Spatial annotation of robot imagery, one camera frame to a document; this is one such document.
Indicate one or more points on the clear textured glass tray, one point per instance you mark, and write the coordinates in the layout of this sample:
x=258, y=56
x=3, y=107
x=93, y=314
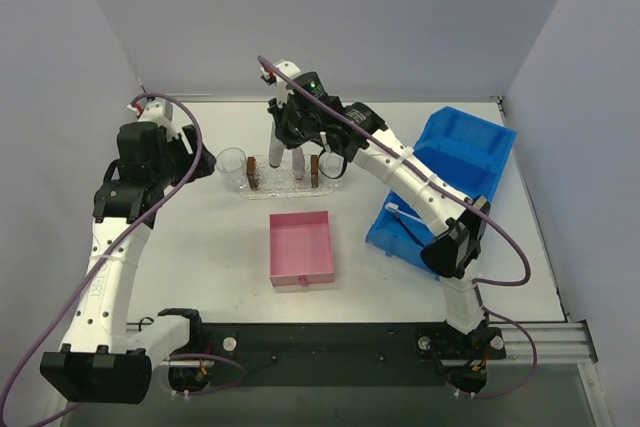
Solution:
x=279, y=183

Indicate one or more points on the blue plastic bin organizer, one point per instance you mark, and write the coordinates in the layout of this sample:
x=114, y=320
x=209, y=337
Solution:
x=465, y=151

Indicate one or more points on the clear plastic cup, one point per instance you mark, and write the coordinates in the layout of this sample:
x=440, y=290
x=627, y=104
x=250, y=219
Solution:
x=331, y=166
x=232, y=164

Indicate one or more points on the black-capped toothpaste tube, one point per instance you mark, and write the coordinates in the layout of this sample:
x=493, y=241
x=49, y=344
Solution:
x=276, y=150

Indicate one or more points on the white toothbrush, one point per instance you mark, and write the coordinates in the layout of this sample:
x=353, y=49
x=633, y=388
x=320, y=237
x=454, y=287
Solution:
x=397, y=212

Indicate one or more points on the red-capped toothpaste tube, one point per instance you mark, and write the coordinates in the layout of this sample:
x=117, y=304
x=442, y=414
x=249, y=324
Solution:
x=298, y=163

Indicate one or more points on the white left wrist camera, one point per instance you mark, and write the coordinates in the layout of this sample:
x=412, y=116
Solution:
x=158, y=111

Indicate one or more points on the black toothbrush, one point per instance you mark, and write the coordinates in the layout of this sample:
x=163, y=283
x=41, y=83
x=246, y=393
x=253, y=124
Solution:
x=412, y=234

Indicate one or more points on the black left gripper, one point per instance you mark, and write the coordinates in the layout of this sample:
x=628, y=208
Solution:
x=195, y=162

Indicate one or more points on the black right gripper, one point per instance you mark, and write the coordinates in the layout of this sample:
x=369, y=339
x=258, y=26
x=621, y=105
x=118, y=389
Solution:
x=288, y=132

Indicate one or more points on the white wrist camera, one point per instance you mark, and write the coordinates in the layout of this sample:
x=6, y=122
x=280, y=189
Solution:
x=158, y=111
x=268, y=75

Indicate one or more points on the pink plastic drawer box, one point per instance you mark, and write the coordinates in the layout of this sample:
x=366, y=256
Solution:
x=300, y=249

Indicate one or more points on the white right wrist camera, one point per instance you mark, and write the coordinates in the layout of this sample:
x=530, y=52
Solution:
x=268, y=75

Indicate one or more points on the brown wooden holder block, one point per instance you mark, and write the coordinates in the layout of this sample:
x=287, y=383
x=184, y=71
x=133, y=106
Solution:
x=314, y=171
x=251, y=173

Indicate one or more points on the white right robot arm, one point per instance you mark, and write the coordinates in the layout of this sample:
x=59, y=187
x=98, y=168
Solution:
x=456, y=220

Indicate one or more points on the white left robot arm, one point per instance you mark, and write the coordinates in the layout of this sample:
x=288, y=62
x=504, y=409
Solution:
x=135, y=186

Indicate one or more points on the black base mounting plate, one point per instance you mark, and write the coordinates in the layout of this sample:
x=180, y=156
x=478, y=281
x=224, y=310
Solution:
x=406, y=354

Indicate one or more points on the aluminium frame rail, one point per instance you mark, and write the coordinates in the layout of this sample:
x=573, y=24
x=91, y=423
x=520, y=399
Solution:
x=550, y=342

